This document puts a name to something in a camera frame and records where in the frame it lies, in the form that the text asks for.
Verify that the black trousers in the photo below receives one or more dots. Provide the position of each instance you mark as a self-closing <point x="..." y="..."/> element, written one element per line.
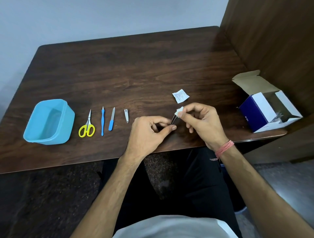
<point x="196" y="184"/>

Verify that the red thread wristband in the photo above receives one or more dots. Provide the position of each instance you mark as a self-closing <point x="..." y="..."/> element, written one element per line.
<point x="224" y="148"/>

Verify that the open blue white cardboard box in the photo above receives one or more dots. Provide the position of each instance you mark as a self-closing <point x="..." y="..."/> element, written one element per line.
<point x="260" y="107"/>

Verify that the person's right forearm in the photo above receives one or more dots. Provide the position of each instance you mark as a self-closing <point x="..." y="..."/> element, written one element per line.
<point x="260" y="196"/>

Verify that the blue plastic container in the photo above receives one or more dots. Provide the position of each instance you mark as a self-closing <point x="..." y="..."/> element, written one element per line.
<point x="41" y="132"/>

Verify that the person's right hand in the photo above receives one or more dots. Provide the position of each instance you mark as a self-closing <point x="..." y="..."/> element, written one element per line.
<point x="208" y="127"/>

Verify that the brown wooden partition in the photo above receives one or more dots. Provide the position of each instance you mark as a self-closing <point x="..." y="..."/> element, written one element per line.
<point x="277" y="44"/>

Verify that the white printed paper sachet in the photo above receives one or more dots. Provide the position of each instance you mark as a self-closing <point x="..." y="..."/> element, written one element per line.
<point x="180" y="95"/>

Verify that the metal tweezers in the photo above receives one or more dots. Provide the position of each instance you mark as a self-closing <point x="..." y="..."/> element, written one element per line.
<point x="173" y="120"/>

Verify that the person's left hand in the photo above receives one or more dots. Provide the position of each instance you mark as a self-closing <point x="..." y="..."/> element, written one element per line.
<point x="142" y="137"/>

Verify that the person's right thumb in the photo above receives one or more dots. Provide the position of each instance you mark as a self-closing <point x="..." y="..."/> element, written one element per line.
<point x="187" y="115"/>

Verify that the white wipe pad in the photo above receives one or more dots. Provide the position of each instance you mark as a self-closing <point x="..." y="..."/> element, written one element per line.
<point x="179" y="110"/>

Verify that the plastic wrapped items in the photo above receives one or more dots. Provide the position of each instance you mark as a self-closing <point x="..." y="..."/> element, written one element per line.
<point x="278" y="117"/>

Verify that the silver nail clipper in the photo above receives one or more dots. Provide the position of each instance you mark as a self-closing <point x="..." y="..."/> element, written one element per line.
<point x="126" y="116"/>

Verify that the white shirt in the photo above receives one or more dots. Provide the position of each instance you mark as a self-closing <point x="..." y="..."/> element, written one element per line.
<point x="176" y="228"/>

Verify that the blue cuticle pusher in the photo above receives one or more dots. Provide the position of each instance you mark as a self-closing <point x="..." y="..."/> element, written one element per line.
<point x="102" y="122"/>

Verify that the person's left forearm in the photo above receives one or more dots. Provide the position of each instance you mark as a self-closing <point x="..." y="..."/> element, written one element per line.
<point x="110" y="196"/>

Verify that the person's left thumb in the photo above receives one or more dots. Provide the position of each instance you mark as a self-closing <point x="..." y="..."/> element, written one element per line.
<point x="166" y="133"/>

